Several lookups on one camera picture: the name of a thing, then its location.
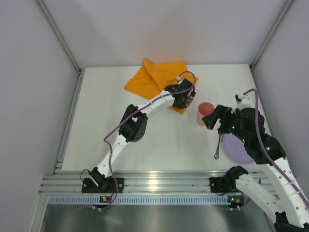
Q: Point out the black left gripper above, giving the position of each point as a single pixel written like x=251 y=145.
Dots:
x=189 y=97

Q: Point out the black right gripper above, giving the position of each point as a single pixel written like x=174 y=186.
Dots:
x=219 y=116

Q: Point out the pink plastic cup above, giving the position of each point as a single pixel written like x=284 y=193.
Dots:
x=204 y=109

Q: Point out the purple plastic plate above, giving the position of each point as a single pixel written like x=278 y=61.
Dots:
x=234 y=149

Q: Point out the orange Mickey Mouse placemat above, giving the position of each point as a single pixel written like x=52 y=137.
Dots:
x=151 y=79

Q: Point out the iridescent purple fork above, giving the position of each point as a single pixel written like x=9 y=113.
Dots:
x=217 y=151

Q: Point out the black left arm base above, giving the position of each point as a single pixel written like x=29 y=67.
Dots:
x=99 y=183

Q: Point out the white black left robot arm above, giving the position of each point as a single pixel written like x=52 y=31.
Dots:
x=132 y=126

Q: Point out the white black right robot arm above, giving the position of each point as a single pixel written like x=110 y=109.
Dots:
x=289 y=208

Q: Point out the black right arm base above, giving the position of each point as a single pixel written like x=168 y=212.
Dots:
x=222 y=185

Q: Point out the aluminium right corner post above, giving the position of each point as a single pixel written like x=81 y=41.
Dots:
x=271 y=33

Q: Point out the aluminium corner post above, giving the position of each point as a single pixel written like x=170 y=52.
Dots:
x=271 y=33
x=48 y=16

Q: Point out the aluminium mounting rail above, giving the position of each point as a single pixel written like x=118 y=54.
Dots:
x=135 y=183

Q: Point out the aluminium left corner post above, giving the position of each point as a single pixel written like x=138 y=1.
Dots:
x=48 y=16

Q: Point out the slotted cable duct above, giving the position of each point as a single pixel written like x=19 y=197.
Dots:
x=147 y=200

